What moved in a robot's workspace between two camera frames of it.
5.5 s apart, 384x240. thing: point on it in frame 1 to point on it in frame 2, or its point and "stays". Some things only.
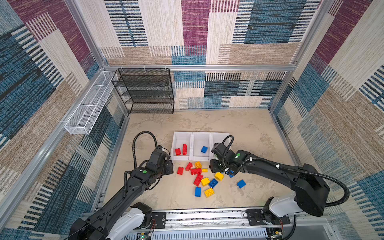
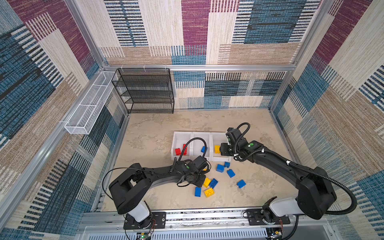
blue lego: [204, 149] stays
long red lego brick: [184, 149] stays
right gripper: [213, 166] to [223, 149]
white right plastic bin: [218, 137] stays
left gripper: [169, 165] to [200, 183]
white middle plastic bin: [198, 140] stays
